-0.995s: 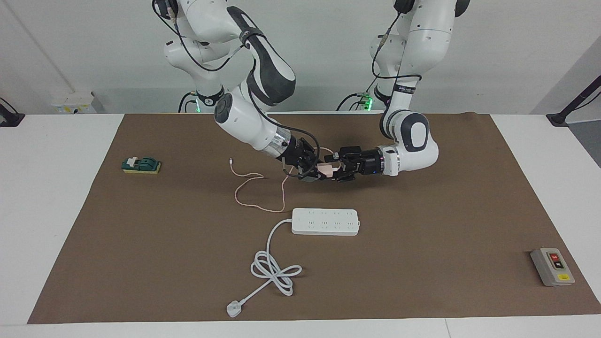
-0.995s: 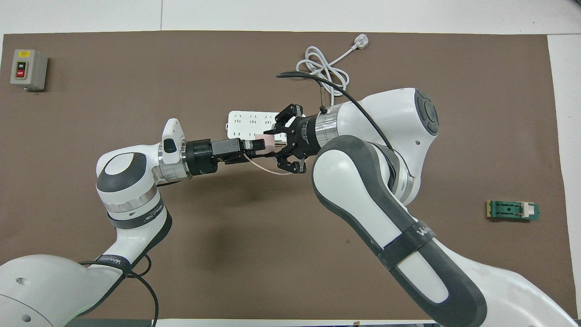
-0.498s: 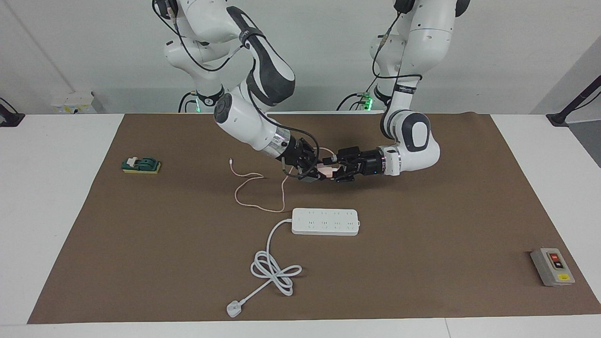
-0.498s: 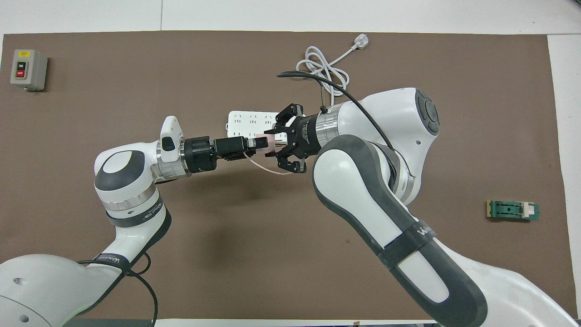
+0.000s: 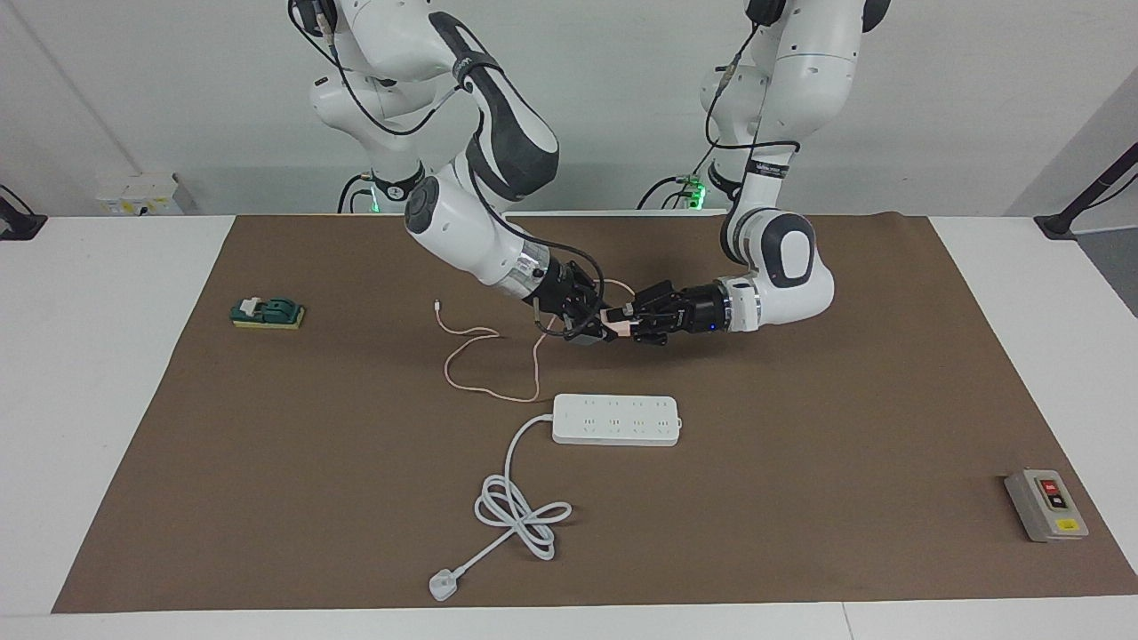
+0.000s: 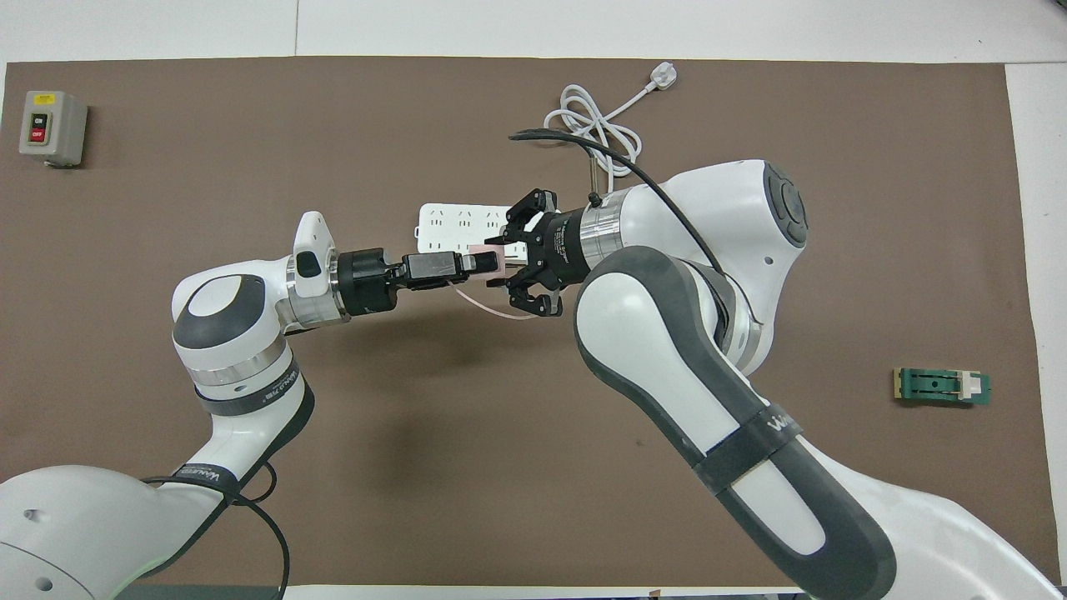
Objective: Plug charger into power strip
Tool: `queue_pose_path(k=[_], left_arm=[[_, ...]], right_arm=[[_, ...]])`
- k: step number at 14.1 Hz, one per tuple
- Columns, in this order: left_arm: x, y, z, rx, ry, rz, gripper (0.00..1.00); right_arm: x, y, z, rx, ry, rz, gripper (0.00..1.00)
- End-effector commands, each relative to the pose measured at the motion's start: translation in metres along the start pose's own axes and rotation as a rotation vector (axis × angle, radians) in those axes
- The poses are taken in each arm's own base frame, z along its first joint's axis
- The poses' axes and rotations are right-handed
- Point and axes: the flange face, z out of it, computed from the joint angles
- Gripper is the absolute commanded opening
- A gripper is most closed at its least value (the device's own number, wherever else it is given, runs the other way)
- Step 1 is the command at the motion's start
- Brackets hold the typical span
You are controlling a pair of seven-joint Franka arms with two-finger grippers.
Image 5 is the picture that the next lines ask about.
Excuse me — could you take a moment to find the brown table mat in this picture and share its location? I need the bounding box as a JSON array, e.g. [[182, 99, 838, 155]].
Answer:
[[51, 213, 1138, 614]]

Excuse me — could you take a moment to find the black small stand clamp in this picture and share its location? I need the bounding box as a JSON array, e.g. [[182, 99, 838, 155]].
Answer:
[[0, 184, 47, 242]]

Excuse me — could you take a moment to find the black angled stand clamp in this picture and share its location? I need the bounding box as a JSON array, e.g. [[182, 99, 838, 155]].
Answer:
[[1034, 142, 1138, 241]]

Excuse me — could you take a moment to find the white power cord with plug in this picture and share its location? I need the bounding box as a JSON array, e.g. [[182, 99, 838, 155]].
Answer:
[[429, 412, 573, 603]]

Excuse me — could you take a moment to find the white power strip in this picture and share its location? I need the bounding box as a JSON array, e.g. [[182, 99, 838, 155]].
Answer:
[[552, 394, 683, 447]]

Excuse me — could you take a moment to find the white wall outlet box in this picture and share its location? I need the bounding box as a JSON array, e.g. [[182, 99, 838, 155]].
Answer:
[[96, 172, 183, 216]]

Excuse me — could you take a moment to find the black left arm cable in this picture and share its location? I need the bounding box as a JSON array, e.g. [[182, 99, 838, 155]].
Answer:
[[705, 18, 801, 179]]

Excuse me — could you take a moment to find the green knife switch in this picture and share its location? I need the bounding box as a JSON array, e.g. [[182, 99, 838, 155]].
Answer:
[[230, 296, 306, 332]]

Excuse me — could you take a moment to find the black base cable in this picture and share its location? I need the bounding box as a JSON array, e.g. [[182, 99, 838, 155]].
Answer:
[[637, 175, 703, 212], [337, 172, 374, 214]]

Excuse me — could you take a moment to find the pink charging cable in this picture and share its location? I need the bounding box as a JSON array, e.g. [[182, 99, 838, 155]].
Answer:
[[434, 280, 637, 405]]

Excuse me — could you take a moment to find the grey on-off switch box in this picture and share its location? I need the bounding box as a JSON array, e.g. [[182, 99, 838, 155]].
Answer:
[[1004, 468, 1090, 544]]

